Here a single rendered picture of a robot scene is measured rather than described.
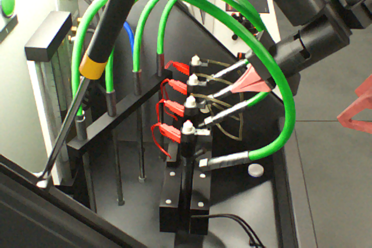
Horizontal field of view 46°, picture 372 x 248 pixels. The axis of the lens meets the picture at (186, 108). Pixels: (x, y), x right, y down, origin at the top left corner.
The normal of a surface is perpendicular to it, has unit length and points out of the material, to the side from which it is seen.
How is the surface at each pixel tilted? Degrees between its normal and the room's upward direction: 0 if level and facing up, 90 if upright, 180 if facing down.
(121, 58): 90
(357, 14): 65
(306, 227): 0
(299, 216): 0
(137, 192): 0
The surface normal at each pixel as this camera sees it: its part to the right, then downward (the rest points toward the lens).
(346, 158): 0.02, -0.80
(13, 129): 1.00, 0.06
